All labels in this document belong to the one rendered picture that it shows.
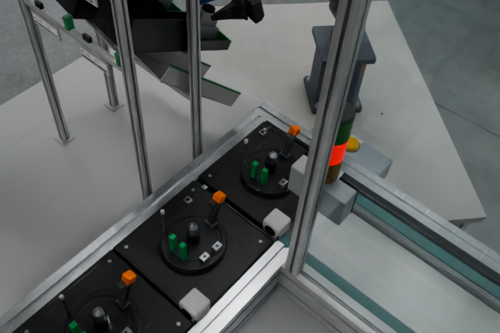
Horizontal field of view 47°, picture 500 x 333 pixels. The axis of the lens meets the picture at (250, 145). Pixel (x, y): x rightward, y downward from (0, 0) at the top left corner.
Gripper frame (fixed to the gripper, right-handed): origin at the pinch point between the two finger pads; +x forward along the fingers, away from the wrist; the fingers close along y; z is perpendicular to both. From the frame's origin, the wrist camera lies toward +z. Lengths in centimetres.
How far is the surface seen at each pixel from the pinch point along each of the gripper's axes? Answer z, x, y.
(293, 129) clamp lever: -21.8, 0.2, 24.8
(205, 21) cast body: -0.7, 4.5, 2.4
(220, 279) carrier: -25, 32, 43
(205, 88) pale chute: -15.1, 10.9, 5.9
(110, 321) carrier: -17, 54, 41
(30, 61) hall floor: -110, 49, -160
